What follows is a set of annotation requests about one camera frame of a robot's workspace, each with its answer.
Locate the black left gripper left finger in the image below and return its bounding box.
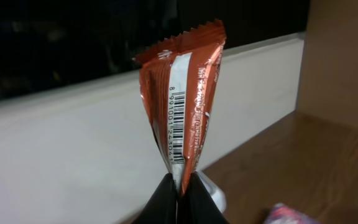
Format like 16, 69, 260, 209
132, 173, 177, 224

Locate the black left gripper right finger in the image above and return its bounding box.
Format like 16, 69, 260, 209
177, 172, 229, 224

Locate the purple red tissue pack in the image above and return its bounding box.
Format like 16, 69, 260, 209
264, 203, 319, 224

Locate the brown snack bar wrapper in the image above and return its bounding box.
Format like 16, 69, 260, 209
134, 19, 226, 195

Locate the white barcode scanner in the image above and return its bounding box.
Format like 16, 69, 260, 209
196, 171, 227, 213

